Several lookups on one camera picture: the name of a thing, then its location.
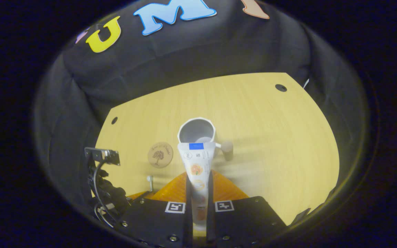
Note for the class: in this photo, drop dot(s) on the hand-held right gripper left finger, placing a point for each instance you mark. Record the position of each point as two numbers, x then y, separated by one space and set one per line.
189 224

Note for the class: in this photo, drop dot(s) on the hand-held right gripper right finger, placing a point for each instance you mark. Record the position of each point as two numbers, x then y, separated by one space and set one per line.
210 220

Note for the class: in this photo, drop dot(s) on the white toothbrush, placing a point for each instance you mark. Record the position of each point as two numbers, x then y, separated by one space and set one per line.
149 179

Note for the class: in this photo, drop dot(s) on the white toothpaste tube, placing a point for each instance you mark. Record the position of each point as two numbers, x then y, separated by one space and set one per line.
196 165

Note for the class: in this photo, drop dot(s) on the round cork coaster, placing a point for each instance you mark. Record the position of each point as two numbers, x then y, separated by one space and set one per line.
160 155

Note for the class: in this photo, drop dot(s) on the black backdrop cloth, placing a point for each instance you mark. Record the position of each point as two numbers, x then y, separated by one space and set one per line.
184 58

